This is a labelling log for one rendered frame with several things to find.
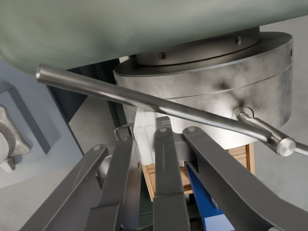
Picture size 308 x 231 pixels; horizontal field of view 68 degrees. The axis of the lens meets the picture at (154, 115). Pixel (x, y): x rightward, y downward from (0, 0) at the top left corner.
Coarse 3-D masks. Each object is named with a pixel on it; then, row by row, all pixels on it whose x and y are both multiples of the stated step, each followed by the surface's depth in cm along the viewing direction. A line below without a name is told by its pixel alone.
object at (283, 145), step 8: (240, 112) 31; (240, 120) 30; (248, 120) 28; (256, 120) 28; (264, 128) 26; (272, 128) 25; (272, 136) 24; (280, 136) 23; (288, 136) 23; (264, 144) 25; (272, 144) 24; (280, 144) 23; (288, 144) 23; (280, 152) 23; (288, 152) 23
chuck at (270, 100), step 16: (272, 80) 31; (288, 80) 34; (192, 96) 30; (208, 96) 30; (224, 96) 30; (240, 96) 30; (256, 96) 30; (272, 96) 32; (288, 96) 35; (128, 112) 39; (224, 112) 30; (256, 112) 31; (272, 112) 32; (288, 112) 36; (176, 128) 33; (208, 128) 31; (224, 144) 32; (240, 144) 32
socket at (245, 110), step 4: (240, 108) 31; (244, 108) 31; (248, 108) 31; (236, 112) 31; (244, 112) 31; (248, 112) 31; (252, 112) 31; (232, 116) 31; (236, 116) 31; (252, 116) 31
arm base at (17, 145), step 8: (0, 112) 72; (0, 120) 72; (8, 120) 73; (0, 128) 70; (8, 128) 73; (16, 128) 76; (8, 136) 72; (16, 136) 75; (16, 144) 75; (24, 144) 77; (16, 152) 77; (24, 152) 77; (8, 160) 77; (8, 168) 77
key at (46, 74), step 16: (48, 80) 14; (64, 80) 14; (80, 80) 15; (96, 80) 15; (96, 96) 16; (112, 96) 16; (128, 96) 16; (144, 96) 17; (160, 112) 18; (176, 112) 19; (192, 112) 20; (208, 112) 21; (224, 128) 22; (240, 128) 23; (256, 128) 24; (304, 144) 26
